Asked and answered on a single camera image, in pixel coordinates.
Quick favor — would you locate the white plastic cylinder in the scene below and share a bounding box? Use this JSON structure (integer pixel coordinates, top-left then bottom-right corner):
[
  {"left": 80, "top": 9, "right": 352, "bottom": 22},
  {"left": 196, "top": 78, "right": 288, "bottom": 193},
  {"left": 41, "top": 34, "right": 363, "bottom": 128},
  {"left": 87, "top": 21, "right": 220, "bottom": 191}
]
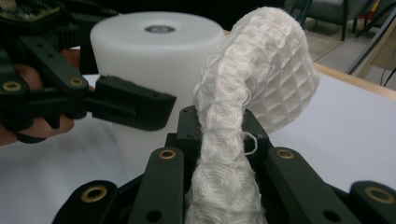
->
[{"left": 89, "top": 11, "right": 226, "bottom": 180}]

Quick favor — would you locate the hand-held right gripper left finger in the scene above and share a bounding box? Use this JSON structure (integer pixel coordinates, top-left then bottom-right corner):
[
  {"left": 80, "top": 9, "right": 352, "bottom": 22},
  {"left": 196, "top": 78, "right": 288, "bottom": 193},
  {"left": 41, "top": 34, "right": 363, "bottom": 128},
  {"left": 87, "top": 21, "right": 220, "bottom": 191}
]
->
[{"left": 163, "top": 105, "right": 204, "bottom": 163}]

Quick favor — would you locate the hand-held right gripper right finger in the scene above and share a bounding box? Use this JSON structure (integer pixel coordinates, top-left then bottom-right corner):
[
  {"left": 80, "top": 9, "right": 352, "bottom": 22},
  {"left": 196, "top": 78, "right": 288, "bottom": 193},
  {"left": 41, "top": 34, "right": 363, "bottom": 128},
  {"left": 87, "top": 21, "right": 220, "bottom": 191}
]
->
[{"left": 242, "top": 108, "right": 273, "bottom": 157}]

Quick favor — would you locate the white table sheet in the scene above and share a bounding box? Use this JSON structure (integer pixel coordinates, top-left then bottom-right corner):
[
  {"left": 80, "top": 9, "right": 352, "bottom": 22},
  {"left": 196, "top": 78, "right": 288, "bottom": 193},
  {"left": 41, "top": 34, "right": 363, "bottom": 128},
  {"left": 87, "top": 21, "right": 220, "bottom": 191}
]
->
[{"left": 0, "top": 73, "right": 396, "bottom": 224}]

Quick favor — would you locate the dark chair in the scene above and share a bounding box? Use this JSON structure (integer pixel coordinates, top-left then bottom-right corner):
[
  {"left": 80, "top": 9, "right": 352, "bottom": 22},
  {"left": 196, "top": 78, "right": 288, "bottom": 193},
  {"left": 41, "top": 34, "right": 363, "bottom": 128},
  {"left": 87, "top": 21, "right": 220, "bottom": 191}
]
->
[{"left": 284, "top": 0, "right": 396, "bottom": 42}]

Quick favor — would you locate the beige wooden desk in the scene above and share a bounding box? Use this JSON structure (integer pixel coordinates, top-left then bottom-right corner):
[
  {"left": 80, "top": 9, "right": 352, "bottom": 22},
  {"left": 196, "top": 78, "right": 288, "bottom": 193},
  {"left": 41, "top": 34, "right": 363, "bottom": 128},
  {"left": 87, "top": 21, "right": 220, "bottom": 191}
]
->
[{"left": 358, "top": 18, "right": 396, "bottom": 78}]

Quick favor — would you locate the white waffle cloth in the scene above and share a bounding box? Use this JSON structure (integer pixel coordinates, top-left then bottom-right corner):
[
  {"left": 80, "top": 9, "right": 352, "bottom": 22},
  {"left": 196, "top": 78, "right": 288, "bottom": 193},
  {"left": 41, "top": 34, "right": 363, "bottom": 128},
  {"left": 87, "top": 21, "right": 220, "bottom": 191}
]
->
[{"left": 183, "top": 7, "right": 321, "bottom": 224}]

